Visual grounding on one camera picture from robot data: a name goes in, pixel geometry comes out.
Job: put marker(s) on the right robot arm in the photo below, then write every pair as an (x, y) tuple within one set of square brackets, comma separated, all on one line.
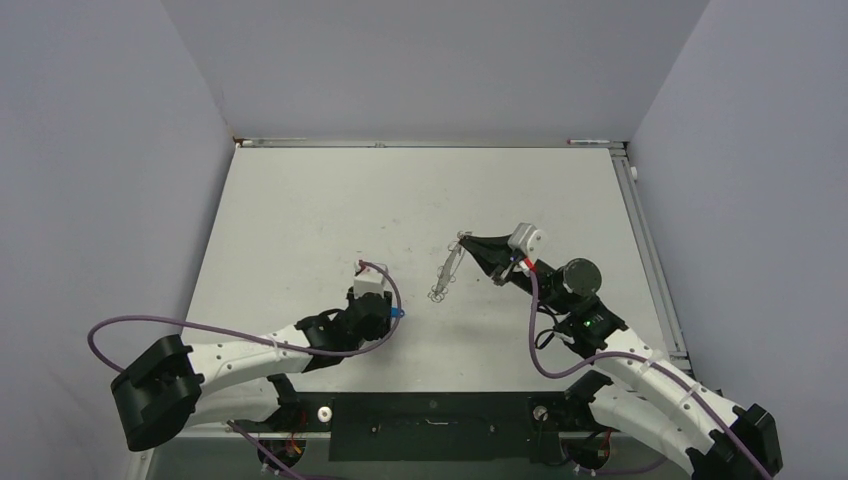
[(630, 386)]

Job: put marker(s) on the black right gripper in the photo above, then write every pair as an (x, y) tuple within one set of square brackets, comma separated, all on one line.
[(492, 253)]

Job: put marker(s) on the aluminium rail back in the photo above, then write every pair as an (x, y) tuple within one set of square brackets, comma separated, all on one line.
[(437, 143)]

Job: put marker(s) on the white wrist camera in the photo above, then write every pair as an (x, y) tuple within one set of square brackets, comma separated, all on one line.
[(527, 239), (368, 280)]

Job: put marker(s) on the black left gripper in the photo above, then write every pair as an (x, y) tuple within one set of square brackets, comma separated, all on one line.
[(382, 330)]

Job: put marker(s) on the aluminium rail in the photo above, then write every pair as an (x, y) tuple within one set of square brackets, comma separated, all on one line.
[(668, 320), (437, 143)]

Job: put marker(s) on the aluminium rail right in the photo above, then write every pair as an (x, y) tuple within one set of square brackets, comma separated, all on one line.
[(668, 320)]

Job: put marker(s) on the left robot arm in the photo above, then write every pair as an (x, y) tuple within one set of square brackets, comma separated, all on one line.
[(173, 385)]

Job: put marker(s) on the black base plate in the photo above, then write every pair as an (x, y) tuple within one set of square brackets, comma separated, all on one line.
[(433, 426)]

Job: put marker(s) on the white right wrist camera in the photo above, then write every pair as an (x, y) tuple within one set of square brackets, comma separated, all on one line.
[(527, 239)]

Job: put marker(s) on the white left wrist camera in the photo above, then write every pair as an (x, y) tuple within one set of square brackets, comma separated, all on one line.
[(368, 280)]

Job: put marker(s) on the metal keyring plate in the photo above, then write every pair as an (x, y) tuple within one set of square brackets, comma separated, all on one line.
[(447, 271)]

